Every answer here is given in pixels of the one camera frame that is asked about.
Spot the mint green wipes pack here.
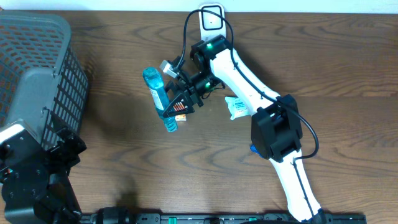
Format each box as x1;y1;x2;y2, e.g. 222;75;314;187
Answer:
224;96;250;120

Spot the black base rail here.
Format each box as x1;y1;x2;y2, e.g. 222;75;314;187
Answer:
80;212;368;224

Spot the teal mouthwash bottle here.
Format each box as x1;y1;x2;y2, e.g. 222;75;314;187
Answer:
142;67;178;133

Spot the grey plastic shopping basket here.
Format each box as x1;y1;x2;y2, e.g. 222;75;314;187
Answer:
1;11;89;150

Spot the blue Oreo cookie pack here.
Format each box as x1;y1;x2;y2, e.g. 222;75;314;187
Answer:
250;144;262;157

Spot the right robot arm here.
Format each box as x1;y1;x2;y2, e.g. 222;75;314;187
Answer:
160;35;328;223

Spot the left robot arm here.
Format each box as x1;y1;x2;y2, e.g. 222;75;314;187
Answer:
1;120;134;224

